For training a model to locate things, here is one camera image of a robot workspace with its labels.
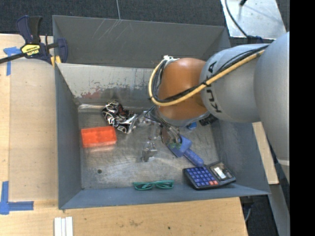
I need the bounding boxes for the orange flat block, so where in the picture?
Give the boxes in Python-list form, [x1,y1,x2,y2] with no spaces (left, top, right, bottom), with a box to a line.
[80,126,118,148]

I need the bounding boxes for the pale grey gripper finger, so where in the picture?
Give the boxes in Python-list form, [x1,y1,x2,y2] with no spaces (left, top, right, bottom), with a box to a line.
[141,147,158,162]
[147,131,158,149]

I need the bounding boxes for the blue plastic brush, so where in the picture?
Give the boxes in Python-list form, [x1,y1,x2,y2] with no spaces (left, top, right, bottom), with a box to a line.
[169,135,205,168]

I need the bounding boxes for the black calculator with blue keys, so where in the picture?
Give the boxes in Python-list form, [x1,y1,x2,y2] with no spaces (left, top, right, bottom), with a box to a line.
[182,161,237,191]

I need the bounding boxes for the green sunglasses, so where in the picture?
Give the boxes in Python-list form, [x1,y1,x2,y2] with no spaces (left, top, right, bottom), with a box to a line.
[132,179,175,191]

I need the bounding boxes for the grey metal bin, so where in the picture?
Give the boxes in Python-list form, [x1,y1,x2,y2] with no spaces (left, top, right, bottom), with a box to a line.
[52,15,272,210]

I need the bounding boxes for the black and white crumpled packet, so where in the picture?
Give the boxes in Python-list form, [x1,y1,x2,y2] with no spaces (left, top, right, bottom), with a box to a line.
[101,100,139,134]

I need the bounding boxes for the pale wood board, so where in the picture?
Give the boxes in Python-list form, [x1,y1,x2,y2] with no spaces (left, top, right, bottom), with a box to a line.
[8,58,60,203]

